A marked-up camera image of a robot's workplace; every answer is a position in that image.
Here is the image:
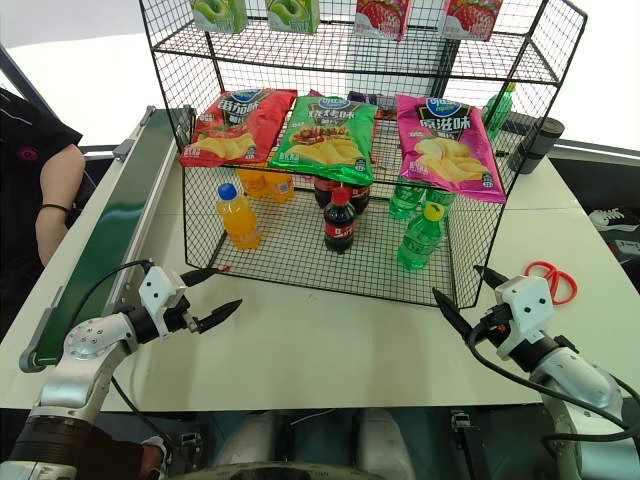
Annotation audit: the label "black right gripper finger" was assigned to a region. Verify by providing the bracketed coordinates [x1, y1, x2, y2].
[473, 264, 507, 290]
[431, 286, 475, 347]

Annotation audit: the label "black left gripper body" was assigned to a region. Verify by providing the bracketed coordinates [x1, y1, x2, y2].
[162, 294, 202, 341]

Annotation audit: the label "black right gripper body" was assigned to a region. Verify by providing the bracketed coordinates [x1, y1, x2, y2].
[466, 303, 509, 352]

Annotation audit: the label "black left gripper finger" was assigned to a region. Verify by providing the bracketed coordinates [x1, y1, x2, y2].
[194, 298, 244, 335]
[180, 267, 222, 288]

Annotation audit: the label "green conveyor belt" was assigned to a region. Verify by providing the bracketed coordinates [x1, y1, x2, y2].
[18, 104, 194, 374]

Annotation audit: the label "orange soda bottle blue cap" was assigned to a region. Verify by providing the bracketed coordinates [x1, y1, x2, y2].
[216, 182, 263, 251]

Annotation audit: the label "green soda bottle yellow cap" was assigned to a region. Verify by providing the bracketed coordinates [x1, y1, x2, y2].
[396, 202, 447, 272]

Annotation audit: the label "black and white sneaker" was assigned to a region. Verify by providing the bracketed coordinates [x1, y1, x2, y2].
[587, 208, 640, 232]

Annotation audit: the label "pink potato chips bag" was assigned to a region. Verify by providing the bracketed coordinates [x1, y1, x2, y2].
[395, 94, 508, 205]

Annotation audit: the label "grey rounded shape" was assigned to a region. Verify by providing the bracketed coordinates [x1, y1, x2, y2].
[349, 407, 417, 480]
[214, 409, 297, 480]

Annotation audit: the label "dark grey tumbler cup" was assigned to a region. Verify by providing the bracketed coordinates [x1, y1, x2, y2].
[508, 116, 566, 175]

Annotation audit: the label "cola bottle red cap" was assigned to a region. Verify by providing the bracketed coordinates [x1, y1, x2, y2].
[322, 187, 358, 256]

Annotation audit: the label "red potato chips bag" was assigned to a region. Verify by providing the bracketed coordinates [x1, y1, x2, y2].
[179, 87, 299, 169]

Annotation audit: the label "green potato chips bag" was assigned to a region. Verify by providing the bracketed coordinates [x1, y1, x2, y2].
[268, 94, 379, 187]

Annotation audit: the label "person in black shirt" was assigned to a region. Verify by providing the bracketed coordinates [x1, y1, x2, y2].
[0, 87, 84, 321]

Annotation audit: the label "dark purple snack packet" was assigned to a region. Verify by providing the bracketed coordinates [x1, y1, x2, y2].
[346, 90, 397, 110]

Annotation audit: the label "strawberry juice carton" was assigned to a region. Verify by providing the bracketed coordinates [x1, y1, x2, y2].
[439, 0, 505, 43]
[354, 0, 414, 42]

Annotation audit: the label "green apple juice carton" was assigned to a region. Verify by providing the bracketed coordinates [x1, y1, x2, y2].
[265, 0, 321, 36]
[189, 0, 249, 35]

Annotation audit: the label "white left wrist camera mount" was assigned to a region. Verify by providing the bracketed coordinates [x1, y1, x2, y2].
[137, 265, 188, 341]

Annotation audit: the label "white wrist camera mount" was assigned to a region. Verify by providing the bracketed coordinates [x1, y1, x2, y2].
[137, 265, 188, 341]
[494, 274, 556, 361]

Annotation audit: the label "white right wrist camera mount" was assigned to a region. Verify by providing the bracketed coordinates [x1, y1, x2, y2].
[494, 274, 556, 361]

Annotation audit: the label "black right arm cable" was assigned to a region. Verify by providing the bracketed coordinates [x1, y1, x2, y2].
[467, 319, 640, 446]

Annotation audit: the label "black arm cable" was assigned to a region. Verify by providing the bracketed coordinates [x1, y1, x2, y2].
[58, 258, 154, 326]
[467, 319, 640, 446]

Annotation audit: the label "red handled scissors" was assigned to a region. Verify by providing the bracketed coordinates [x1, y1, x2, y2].
[524, 260, 580, 306]

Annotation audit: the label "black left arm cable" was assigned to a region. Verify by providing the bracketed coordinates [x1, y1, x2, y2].
[58, 258, 154, 326]

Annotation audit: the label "black wire mesh rack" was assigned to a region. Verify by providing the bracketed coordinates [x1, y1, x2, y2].
[138, 0, 589, 308]

